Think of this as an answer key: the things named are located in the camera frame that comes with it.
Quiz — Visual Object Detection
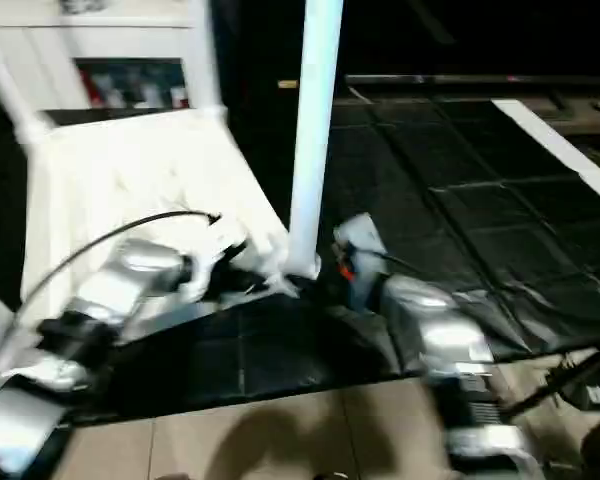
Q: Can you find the white plastic children's table top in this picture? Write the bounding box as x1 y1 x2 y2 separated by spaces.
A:
0 105 323 361

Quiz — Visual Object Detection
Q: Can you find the black work mat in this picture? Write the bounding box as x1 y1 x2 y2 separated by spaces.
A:
0 92 600 426

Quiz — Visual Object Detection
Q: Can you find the red bottle in cabinet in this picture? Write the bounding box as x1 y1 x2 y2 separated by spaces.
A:
85 68 189 109

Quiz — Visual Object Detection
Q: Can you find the black metal bar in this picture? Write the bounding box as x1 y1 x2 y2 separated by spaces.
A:
345 72 600 91

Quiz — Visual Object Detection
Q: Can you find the white flat board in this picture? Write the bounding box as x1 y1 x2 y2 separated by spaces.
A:
492 98 600 211

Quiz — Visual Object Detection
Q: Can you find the white glass-door cabinet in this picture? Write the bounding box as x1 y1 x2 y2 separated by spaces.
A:
0 0 206 116

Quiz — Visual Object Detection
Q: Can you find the black floor device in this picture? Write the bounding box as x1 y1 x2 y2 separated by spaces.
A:
565 368 600 411

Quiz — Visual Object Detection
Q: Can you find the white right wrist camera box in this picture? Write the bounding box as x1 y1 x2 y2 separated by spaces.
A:
333 212 389 286

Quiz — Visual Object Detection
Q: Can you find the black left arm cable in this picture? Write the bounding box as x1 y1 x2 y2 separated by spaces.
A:
10 210 222 331

